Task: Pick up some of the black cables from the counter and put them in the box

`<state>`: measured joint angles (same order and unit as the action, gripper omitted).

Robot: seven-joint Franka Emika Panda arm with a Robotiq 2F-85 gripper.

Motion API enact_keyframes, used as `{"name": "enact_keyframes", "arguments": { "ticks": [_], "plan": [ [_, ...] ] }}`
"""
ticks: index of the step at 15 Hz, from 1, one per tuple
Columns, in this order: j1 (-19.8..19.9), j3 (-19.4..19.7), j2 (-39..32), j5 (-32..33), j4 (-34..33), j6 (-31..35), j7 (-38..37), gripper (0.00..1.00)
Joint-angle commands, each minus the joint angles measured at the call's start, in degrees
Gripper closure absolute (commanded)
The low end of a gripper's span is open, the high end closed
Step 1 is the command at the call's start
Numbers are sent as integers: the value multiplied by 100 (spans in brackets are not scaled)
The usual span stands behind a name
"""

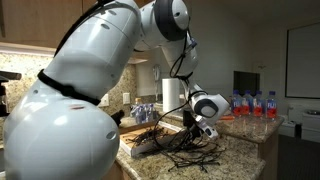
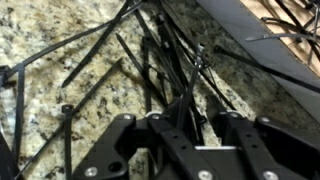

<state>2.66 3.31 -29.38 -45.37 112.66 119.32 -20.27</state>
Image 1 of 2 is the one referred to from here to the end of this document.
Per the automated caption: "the black cable tie heap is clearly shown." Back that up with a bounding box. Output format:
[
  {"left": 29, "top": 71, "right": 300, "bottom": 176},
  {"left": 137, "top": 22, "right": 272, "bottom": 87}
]
[
  {"left": 149, "top": 138, "right": 227, "bottom": 173},
  {"left": 127, "top": 125, "right": 173, "bottom": 148}
]

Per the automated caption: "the wooden wall cabinet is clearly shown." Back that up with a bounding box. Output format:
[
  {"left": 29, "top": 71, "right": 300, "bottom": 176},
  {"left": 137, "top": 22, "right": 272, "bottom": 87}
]
[{"left": 0, "top": 0, "right": 154, "bottom": 65}]

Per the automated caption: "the white rectangular tray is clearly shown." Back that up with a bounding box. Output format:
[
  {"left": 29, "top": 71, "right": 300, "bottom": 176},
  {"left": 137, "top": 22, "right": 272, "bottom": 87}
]
[{"left": 119, "top": 120, "right": 185, "bottom": 158}]

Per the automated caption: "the black and white wrist camera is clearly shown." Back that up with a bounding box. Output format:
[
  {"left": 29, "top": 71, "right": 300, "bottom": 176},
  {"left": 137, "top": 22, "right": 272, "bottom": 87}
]
[{"left": 182, "top": 109, "right": 220, "bottom": 140}]

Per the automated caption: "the white wall board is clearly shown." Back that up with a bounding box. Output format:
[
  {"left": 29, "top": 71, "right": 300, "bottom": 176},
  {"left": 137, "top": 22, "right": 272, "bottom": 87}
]
[{"left": 285, "top": 22, "right": 320, "bottom": 100}]

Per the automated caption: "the white paper towel roll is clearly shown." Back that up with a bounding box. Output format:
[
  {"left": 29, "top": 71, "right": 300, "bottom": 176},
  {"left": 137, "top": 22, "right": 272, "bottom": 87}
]
[{"left": 162, "top": 78, "right": 181, "bottom": 113}]

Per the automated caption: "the white wall outlet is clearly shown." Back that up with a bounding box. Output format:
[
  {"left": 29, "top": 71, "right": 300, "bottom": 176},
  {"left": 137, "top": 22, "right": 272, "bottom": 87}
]
[{"left": 99, "top": 93, "right": 110, "bottom": 108}]

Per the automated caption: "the Fiji water bottle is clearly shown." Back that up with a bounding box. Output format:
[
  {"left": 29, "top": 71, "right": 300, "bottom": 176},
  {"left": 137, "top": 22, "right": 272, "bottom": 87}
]
[
  {"left": 265, "top": 90, "right": 278, "bottom": 120},
  {"left": 242, "top": 89, "right": 254, "bottom": 117},
  {"left": 253, "top": 90, "right": 265, "bottom": 118},
  {"left": 230, "top": 89, "right": 243, "bottom": 118}
]

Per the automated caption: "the white low cabinet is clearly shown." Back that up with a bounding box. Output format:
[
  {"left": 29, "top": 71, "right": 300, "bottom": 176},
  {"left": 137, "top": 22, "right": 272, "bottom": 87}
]
[{"left": 278, "top": 104, "right": 320, "bottom": 144}]

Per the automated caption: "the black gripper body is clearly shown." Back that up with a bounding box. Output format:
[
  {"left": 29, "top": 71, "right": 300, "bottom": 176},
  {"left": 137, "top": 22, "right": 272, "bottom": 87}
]
[{"left": 186, "top": 121, "right": 205, "bottom": 139}]

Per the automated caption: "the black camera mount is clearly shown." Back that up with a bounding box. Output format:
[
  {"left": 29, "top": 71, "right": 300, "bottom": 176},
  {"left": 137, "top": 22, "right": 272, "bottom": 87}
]
[{"left": 0, "top": 70, "right": 23, "bottom": 118}]

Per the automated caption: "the pack of small water bottles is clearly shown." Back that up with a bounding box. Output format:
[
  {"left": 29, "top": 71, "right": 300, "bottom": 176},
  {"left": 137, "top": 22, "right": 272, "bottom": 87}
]
[{"left": 129, "top": 103, "right": 158, "bottom": 125}]

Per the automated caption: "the white outlet plate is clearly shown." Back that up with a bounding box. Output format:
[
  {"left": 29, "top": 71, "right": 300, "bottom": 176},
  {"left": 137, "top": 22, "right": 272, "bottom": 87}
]
[{"left": 122, "top": 92, "right": 131, "bottom": 105}]

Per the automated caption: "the dark wall screen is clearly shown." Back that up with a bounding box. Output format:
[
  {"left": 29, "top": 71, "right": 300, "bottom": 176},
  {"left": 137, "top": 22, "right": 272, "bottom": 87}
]
[{"left": 233, "top": 70, "right": 261, "bottom": 98}]

